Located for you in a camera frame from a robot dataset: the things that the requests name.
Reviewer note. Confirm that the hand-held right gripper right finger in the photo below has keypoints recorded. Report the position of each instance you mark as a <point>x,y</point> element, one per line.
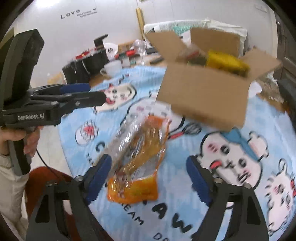
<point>196,180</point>

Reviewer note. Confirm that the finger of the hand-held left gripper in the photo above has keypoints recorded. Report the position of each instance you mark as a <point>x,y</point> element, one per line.
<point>74,87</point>
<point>90,99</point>

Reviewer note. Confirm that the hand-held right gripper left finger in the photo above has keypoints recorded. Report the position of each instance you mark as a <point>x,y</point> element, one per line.
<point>99,176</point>

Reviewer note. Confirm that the clear orange snack bag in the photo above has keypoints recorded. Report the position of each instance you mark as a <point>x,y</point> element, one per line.
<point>138,185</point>

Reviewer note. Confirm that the cardboard box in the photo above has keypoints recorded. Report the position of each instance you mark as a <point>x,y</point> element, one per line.
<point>201,97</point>

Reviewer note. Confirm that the yellow snack packet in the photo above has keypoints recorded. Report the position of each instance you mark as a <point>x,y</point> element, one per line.
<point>224,61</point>

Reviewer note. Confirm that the person's left forearm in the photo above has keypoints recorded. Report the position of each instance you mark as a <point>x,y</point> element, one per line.
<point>11,197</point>

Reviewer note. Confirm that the person's left hand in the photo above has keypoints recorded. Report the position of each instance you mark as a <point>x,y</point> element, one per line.
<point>32,141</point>

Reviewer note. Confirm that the small black pot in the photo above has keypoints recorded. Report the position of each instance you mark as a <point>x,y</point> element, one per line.
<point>74,71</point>

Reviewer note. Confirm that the printed cartoon blanket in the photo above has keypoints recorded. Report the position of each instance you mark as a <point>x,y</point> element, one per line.
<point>175,162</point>

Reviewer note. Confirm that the white mug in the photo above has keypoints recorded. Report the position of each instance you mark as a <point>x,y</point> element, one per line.
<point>112,68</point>

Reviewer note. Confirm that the white printed plastic bag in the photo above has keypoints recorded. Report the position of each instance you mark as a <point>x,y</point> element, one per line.
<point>111,51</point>

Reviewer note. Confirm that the glass jar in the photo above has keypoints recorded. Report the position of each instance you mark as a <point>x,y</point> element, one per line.
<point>126,60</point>

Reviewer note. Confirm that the red stool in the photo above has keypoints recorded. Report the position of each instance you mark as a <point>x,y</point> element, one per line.
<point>46,178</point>

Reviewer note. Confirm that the red lidded container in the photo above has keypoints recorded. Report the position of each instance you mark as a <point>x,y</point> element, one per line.
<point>124,53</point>

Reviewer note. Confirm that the wine glass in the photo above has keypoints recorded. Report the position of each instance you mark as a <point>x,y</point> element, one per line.
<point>140,48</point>

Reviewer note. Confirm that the wooden pole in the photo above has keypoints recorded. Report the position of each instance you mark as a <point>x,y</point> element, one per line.
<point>141,23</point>

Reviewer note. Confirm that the grey covered sofa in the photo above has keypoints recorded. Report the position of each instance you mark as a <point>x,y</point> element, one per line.
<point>161,25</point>

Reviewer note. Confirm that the white bowl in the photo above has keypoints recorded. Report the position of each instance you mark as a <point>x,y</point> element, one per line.
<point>254,89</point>

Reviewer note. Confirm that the teal pillow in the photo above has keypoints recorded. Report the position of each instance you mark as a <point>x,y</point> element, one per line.
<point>182,29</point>

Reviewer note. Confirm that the dark brown door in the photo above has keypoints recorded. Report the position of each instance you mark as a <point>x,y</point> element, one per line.
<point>288,46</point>

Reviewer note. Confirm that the white light switch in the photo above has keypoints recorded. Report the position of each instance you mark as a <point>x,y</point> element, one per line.
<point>261,7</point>

